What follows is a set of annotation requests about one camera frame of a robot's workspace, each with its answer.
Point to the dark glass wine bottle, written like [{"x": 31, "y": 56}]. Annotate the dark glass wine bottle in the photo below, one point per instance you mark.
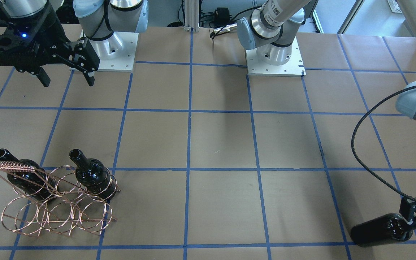
[{"x": 388, "y": 229}]

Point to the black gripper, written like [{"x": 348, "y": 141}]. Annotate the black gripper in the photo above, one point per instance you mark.
[{"x": 50, "y": 26}]

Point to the copper wire wine rack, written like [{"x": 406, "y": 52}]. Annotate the copper wire wine rack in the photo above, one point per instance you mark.
[{"x": 69, "y": 205}]

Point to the dark bottle in rack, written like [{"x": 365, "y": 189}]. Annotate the dark bottle in rack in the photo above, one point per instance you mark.
[
  {"x": 31, "y": 183},
  {"x": 93, "y": 175}
]

